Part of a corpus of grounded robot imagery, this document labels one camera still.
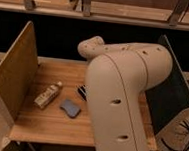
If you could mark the right dark side panel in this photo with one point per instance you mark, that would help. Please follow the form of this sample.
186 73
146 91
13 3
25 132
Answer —
168 99

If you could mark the white plastic bottle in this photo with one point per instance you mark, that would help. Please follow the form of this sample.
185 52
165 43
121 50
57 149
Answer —
49 94

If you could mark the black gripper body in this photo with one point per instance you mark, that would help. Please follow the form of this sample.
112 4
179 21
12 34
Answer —
81 90

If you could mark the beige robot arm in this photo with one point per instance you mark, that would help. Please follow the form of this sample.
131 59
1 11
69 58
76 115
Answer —
115 76

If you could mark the wooden shelf with brackets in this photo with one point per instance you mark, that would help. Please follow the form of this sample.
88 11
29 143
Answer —
167 14

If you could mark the left wooden side panel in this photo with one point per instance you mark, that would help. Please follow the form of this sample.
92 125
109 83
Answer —
17 70

